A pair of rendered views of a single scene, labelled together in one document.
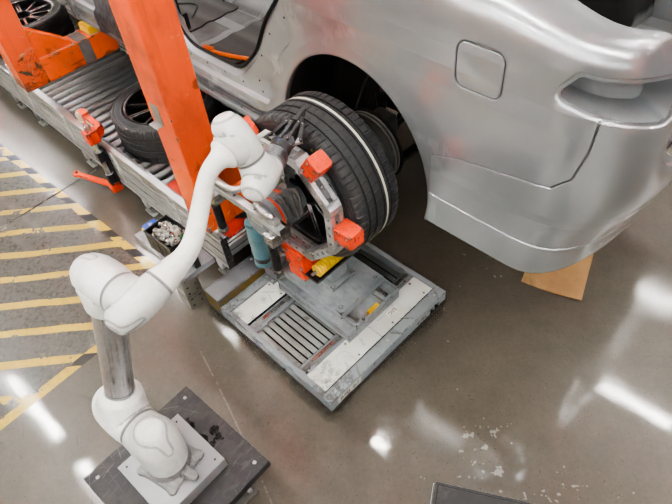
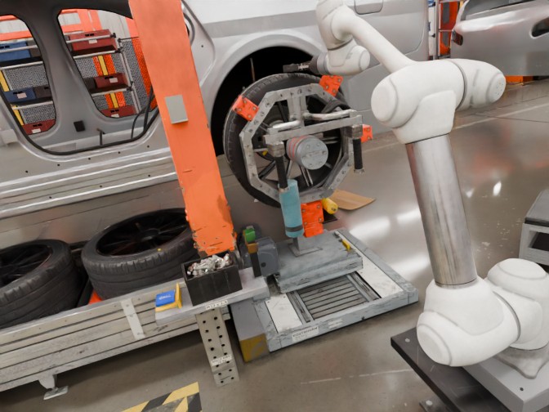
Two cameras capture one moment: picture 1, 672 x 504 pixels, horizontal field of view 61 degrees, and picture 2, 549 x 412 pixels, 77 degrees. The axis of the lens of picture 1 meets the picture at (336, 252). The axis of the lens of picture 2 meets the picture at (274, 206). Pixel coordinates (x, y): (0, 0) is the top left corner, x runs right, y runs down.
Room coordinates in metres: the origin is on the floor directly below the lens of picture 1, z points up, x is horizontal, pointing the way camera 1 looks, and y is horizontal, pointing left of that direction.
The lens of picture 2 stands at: (1.07, 1.65, 1.24)
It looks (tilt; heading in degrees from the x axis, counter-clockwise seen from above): 22 degrees down; 298
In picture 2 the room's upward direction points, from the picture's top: 10 degrees counter-clockwise
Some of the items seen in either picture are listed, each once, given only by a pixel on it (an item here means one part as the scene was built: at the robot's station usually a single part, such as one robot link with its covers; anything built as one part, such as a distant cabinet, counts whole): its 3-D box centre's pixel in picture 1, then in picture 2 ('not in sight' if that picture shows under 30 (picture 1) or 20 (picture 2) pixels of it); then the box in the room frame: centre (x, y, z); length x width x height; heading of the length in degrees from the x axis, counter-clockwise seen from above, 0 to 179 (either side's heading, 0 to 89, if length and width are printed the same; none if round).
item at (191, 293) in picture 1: (183, 274); (216, 338); (1.92, 0.79, 0.21); 0.10 x 0.10 x 0.42; 41
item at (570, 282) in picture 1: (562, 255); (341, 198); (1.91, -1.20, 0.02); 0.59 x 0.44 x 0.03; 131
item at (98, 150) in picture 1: (102, 158); not in sight; (2.86, 1.34, 0.30); 0.09 x 0.05 x 0.50; 41
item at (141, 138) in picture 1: (169, 116); (6, 288); (3.10, 0.93, 0.39); 0.66 x 0.66 x 0.24
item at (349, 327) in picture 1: (337, 287); (310, 260); (1.78, 0.01, 0.13); 0.50 x 0.36 x 0.10; 41
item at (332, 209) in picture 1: (290, 198); (300, 147); (1.69, 0.16, 0.85); 0.54 x 0.07 x 0.54; 41
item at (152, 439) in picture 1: (156, 442); (516, 299); (0.89, 0.70, 0.53); 0.18 x 0.16 x 0.22; 47
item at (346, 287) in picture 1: (331, 261); (302, 232); (1.80, 0.03, 0.32); 0.40 x 0.30 x 0.28; 41
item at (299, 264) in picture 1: (307, 254); (306, 215); (1.72, 0.13, 0.48); 0.16 x 0.12 x 0.17; 131
